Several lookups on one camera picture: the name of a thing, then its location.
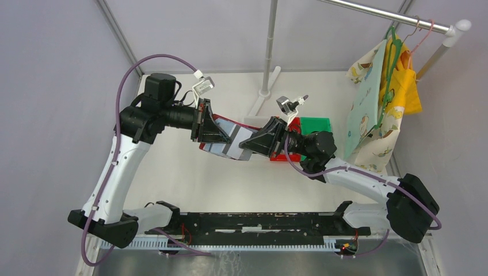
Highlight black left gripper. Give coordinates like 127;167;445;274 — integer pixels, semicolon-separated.
162;98;231;144

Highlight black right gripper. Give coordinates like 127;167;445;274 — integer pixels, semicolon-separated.
239;116;311;159

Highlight red leather card holder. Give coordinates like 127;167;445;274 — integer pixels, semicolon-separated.
199;114;259;161

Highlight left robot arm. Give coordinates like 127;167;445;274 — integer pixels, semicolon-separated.
67;71;231;248

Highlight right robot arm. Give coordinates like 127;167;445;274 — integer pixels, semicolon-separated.
239;117;442;243

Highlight white plastic bin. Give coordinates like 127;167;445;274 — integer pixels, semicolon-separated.
242;116;270;129

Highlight red plastic bin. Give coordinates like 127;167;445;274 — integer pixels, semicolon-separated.
269;117;302;163

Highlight green plastic bin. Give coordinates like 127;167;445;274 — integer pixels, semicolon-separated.
300;117;332;135

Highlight patterned cream cloth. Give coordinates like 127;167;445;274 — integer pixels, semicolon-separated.
344;40;399;173

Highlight yellow garment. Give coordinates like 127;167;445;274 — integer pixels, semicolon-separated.
378;39;422;119

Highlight small circuit board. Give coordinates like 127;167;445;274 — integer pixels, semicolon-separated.
335;241;359;256

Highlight green hanger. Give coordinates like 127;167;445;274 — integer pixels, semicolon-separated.
374;26;403;129

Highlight pink hanger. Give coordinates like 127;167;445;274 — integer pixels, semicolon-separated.
407;19;435;69

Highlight metal clothes rack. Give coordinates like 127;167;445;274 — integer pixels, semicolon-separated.
247;0;472;117

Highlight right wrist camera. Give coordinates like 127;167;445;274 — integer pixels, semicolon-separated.
276;94;309;127

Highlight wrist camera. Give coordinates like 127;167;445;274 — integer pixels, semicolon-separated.
192;70;215;106
276;94;309;127

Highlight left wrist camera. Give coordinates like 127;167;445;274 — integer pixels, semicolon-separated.
192;70;215;106

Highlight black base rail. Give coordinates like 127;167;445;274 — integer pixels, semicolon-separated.
163;212;371;246

